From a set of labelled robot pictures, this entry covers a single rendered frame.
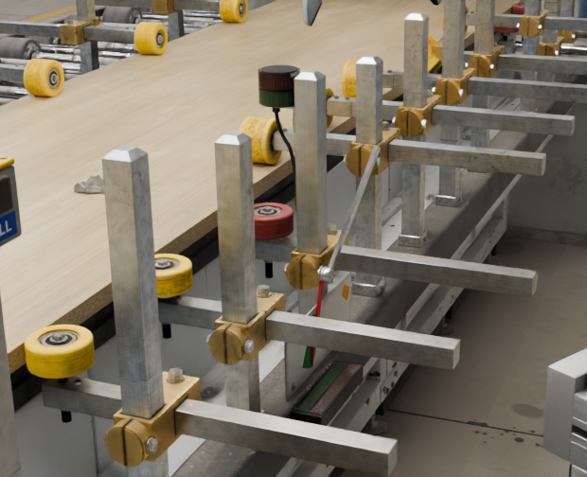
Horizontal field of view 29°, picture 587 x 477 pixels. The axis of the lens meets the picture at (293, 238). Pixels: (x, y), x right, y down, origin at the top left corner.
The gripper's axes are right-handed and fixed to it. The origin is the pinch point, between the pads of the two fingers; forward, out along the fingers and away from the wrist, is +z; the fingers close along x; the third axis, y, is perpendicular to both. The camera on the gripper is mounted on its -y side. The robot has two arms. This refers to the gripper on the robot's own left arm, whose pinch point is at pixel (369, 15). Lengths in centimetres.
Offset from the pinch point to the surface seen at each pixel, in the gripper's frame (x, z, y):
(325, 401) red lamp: 24, 61, -36
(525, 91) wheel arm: 108, 37, -74
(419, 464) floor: 103, 132, -96
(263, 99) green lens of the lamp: 28, 22, -53
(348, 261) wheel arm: 38, 47, -46
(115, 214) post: -12.6, 22.1, -25.3
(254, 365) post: 12, 52, -36
